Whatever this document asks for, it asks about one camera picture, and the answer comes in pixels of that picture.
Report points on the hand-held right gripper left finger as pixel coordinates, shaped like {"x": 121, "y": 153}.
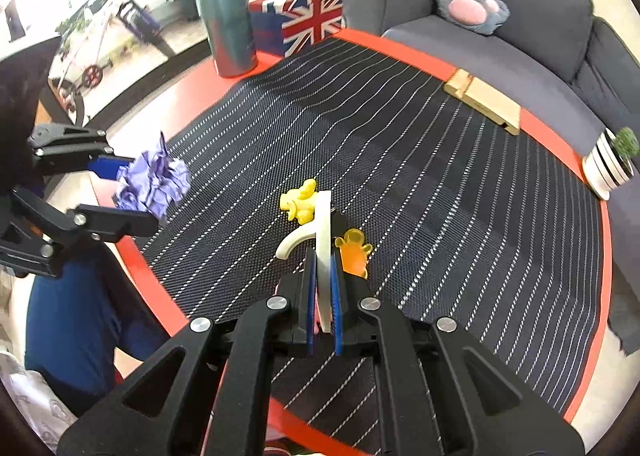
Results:
{"x": 311, "y": 296}

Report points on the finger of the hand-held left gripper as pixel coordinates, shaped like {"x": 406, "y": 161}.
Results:
{"x": 115, "y": 223}
{"x": 100, "y": 168}

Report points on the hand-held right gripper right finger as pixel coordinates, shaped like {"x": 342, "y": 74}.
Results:
{"x": 336, "y": 306}

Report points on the white plastic piece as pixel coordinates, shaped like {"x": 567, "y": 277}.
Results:
{"x": 324, "y": 246}

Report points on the purple paper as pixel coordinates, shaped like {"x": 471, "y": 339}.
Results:
{"x": 155, "y": 181}

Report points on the orange rubber toy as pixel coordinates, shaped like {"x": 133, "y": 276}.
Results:
{"x": 354, "y": 253}

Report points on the small black item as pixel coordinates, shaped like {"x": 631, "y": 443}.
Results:
{"x": 339, "y": 223}

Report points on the white bicycle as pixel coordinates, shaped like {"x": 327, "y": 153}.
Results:
{"x": 97, "y": 48}

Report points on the yellow rubber toy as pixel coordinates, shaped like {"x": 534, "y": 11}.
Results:
{"x": 300, "y": 201}

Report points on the dark striped table mat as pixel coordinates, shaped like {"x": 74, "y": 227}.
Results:
{"x": 425, "y": 176}

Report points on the teal thermos bottle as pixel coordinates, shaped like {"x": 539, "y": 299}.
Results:
{"x": 227, "y": 26}

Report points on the printed white cloth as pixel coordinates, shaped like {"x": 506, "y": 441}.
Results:
{"x": 30, "y": 396}

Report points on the flag print tissue box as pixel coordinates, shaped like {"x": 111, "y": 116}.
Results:
{"x": 305, "y": 21}

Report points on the wooden stand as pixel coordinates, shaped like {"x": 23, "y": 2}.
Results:
{"x": 487, "y": 101}

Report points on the potted cactus striped pot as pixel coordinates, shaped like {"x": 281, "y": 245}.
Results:
{"x": 607, "y": 168}

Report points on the paw shaped cushion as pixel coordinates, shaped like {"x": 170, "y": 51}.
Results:
{"x": 470, "y": 3}

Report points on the dark grey sofa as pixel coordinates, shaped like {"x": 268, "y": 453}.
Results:
{"x": 540, "y": 1}

